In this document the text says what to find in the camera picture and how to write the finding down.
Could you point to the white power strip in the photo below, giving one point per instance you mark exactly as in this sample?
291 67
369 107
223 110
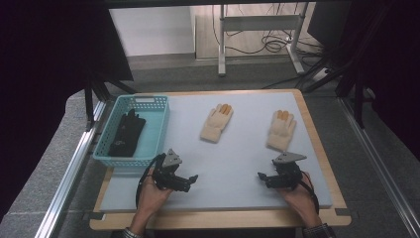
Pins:
321 74

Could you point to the aluminium rail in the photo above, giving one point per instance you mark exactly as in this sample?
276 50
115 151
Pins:
69 168
379 162

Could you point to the black stand legs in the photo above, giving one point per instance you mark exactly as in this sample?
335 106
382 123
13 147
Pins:
350 79

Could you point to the grey foam mat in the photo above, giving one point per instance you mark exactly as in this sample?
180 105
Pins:
237 155

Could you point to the dark curtain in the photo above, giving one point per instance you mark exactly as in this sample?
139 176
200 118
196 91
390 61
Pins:
393 66
49 82

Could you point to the person's left hand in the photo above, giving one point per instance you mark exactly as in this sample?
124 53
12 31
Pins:
152 196

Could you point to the beige fleece glove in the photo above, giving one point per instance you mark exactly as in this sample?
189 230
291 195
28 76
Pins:
216 123
281 130

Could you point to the white metal stand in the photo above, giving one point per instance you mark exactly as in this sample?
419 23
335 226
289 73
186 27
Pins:
261 23

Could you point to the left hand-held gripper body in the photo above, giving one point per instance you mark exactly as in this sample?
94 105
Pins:
168 172

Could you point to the person's right hand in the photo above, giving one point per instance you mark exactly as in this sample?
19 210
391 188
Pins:
302 198

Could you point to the black glove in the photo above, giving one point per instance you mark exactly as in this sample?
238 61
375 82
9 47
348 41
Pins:
127 135

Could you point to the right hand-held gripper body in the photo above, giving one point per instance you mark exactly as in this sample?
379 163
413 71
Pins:
287 172

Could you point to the white board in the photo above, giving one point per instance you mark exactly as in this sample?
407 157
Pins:
152 31

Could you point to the black tripod legs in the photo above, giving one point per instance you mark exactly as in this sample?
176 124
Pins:
95 95

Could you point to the teal plastic basket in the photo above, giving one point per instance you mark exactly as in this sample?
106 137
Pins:
155 132

